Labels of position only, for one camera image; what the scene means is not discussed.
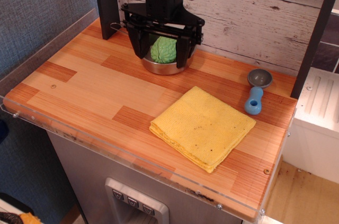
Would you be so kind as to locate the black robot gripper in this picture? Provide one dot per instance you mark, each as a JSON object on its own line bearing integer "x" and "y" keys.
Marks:
{"x": 168, "y": 17}

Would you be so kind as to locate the orange black object bottom left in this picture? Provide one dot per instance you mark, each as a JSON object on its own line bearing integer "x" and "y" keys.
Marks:
{"x": 23, "y": 218}

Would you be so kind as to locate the folded yellow cloth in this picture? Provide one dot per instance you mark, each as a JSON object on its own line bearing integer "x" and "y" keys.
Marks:
{"x": 202, "y": 128}

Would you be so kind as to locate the dark frame post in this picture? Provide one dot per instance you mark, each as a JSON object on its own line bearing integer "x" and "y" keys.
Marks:
{"x": 315, "y": 39}
{"x": 109, "y": 13}

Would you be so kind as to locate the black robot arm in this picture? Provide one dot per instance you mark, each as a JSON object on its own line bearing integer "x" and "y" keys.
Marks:
{"x": 163, "y": 18}

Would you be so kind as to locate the stainless steel pan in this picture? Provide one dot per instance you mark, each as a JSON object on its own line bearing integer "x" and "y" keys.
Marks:
{"x": 164, "y": 69}

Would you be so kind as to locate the white toy sink unit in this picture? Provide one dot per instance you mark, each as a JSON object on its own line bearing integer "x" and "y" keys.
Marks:
{"x": 312, "y": 141}

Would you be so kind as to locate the green bumpy toy gourd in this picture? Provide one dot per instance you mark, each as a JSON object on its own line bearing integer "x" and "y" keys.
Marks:
{"x": 163, "y": 50}

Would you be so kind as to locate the dark left frame post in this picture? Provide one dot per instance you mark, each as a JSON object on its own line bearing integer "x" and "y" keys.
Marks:
{"x": 109, "y": 13}

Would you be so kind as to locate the silver dispenser button panel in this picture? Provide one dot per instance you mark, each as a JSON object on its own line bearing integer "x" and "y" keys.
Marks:
{"x": 131, "y": 206}

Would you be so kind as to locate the blue grey toy scoop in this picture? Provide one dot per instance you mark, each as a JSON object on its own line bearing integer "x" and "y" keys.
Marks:
{"x": 259, "y": 79}

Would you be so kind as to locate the grey toy fridge cabinet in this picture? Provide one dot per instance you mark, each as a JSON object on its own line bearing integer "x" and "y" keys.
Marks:
{"x": 87, "y": 171}

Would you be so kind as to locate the dark right frame post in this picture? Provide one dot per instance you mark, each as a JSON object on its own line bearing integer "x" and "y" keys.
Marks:
{"x": 315, "y": 39}

